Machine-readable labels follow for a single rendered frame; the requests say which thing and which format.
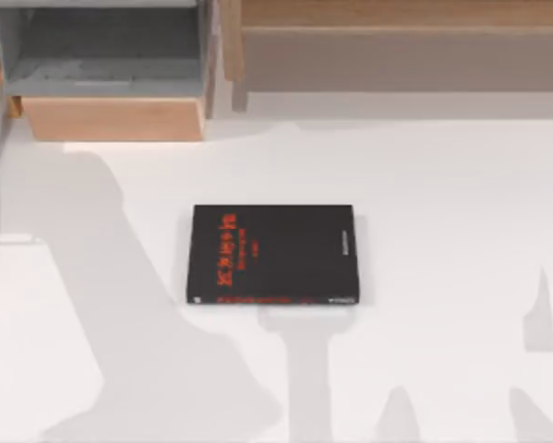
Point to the black book with red lettering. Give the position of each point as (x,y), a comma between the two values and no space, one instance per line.
(280,258)

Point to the pale wooden drawer front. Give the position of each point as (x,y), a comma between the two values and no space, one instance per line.
(112,118)

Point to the wooden open shelf unit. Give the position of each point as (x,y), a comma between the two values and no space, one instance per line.
(396,51)

